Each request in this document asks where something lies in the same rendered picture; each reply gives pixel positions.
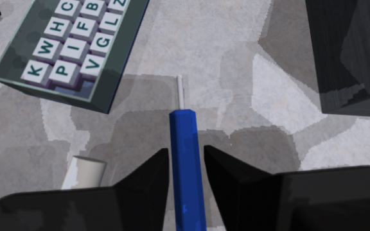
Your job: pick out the blue stylus with white tip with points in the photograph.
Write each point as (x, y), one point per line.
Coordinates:
(187, 178)

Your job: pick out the keyboard with white letter keys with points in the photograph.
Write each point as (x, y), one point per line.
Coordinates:
(72, 51)

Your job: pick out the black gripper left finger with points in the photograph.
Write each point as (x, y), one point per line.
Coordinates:
(135, 203)

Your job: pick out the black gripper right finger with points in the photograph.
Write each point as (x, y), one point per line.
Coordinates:
(251, 199)

